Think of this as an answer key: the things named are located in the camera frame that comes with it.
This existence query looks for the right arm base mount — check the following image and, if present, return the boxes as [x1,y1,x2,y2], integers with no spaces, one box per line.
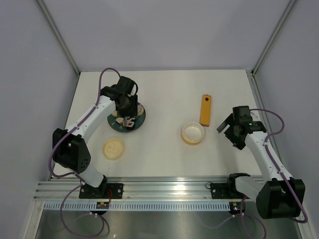
[205,173,250,200]

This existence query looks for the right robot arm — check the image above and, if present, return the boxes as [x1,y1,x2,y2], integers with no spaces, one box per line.
[217,107,306,222]

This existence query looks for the metal serving tongs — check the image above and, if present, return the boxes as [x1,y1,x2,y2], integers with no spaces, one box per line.
[123,96,138,126]

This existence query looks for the white rice cake piece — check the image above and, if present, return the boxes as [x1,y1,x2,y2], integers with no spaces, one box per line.
[116,117,124,125]

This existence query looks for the sushi roll red centre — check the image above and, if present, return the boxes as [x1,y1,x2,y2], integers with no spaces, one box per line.
[125,118,135,127]

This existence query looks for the cream round lid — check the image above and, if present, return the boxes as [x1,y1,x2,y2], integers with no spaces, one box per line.
[102,138,125,160]

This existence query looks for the white slotted cable duct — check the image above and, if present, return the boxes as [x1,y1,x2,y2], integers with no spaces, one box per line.
[44,201,230,212]

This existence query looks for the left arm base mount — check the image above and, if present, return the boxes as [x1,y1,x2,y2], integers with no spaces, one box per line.
[79,176,124,199]

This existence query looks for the steamed bun swirl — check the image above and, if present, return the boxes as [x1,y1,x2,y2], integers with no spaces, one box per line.
[138,104,144,116]

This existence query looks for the aluminium frame rail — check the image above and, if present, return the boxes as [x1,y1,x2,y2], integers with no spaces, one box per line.
[33,176,228,202]

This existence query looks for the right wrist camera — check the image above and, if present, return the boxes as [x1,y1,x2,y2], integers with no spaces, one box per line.
[232,106,253,124]

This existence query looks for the blue ceramic plate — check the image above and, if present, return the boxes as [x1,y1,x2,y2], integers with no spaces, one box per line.
[107,109,146,133]

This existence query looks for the yellow rectangular cutlery case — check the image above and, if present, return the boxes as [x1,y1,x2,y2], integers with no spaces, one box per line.
[199,95,212,127]

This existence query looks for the yellow round lunch box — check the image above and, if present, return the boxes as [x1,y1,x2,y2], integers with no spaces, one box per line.
[181,122,205,145]

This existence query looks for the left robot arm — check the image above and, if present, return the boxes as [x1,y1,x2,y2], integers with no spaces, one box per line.
[50,76,138,198]

